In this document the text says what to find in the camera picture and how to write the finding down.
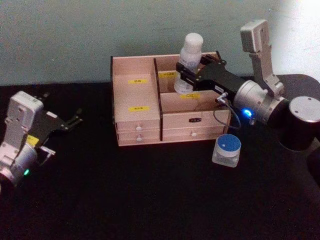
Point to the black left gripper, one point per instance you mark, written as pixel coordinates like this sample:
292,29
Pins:
48,125

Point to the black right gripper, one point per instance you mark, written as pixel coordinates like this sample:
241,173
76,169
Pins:
220,80

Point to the white plastic bottle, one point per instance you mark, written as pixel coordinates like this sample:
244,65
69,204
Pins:
191,50

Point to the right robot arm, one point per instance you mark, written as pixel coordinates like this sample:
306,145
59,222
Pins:
260,100

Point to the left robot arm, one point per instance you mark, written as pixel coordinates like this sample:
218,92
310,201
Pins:
18,135

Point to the wide wooden drawer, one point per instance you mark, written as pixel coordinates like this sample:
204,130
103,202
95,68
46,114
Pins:
180,133

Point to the wooden desk organizer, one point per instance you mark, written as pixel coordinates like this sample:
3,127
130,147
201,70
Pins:
136,100

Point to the small wooden drawer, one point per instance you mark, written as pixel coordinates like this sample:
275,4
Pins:
130,138
130,125

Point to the clear jar with blue lid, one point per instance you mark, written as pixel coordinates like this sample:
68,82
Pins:
227,147

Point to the black table cloth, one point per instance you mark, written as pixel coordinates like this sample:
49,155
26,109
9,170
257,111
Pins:
140,195

